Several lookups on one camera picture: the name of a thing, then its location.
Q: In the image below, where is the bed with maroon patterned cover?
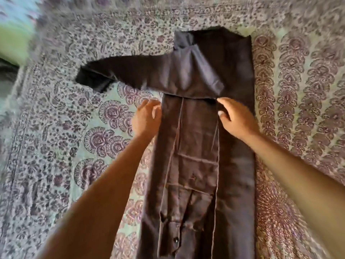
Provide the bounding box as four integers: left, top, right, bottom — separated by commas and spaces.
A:
0, 0, 345, 259

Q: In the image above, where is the person's left forearm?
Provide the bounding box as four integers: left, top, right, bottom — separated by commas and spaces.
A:
35, 135, 154, 259

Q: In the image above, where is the person's right hand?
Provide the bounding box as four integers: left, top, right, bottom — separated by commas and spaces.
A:
216, 97, 261, 142

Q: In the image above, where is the dark brown shirt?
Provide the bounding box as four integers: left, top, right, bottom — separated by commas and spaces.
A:
75, 26, 257, 259

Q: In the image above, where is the person's right forearm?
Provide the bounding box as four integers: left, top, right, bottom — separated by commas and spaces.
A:
244, 132, 345, 256

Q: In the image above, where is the person's left hand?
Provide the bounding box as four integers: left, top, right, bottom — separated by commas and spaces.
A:
131, 99, 163, 141

